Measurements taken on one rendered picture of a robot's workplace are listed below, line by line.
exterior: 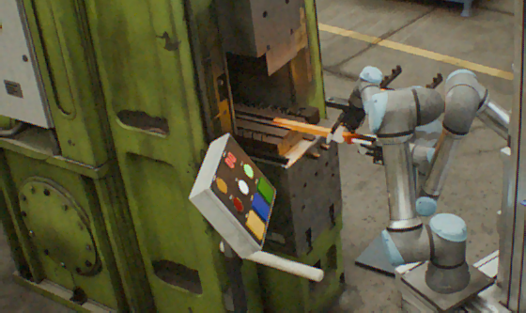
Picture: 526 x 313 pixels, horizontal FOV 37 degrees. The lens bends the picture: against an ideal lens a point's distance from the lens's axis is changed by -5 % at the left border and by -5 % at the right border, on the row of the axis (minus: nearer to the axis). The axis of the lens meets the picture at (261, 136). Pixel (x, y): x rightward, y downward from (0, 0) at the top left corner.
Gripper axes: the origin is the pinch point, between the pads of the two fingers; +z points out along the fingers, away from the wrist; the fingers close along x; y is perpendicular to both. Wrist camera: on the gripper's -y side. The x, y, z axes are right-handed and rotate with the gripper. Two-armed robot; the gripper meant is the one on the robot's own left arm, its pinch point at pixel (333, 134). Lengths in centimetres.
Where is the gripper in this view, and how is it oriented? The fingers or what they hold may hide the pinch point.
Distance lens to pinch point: 310.7
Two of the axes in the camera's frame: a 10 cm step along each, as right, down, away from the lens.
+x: 5.5, -4.7, 6.9
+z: -3.0, 6.6, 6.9
